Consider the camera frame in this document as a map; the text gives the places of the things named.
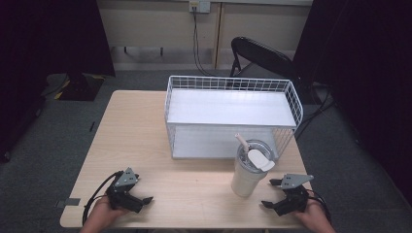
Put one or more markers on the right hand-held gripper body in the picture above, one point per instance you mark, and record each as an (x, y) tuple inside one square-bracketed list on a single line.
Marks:
[(294, 194)]

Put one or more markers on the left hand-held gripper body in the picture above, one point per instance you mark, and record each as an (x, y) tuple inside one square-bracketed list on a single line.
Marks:
[(124, 194)]

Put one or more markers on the person's right hand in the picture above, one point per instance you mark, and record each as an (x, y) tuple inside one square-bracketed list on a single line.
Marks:
[(312, 212)]

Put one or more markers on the person's left hand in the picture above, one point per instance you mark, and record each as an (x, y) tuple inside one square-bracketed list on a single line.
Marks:
[(105, 210)]

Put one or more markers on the white cup with straw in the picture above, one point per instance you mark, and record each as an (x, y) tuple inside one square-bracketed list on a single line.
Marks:
[(247, 178)]

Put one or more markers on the grey floor tape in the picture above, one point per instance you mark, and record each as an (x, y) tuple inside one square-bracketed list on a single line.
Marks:
[(68, 202)]

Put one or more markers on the black stand base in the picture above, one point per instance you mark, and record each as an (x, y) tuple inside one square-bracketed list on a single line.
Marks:
[(79, 87)]

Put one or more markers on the black folding chair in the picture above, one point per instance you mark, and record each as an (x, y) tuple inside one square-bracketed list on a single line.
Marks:
[(262, 55)]

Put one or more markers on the dark curtain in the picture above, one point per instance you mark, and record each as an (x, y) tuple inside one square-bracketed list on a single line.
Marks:
[(48, 42), (369, 81)]

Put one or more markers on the beige wall conduit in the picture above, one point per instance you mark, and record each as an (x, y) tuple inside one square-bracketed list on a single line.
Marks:
[(218, 35)]

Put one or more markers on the white wall outlet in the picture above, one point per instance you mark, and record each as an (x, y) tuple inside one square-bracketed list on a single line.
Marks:
[(199, 5)]

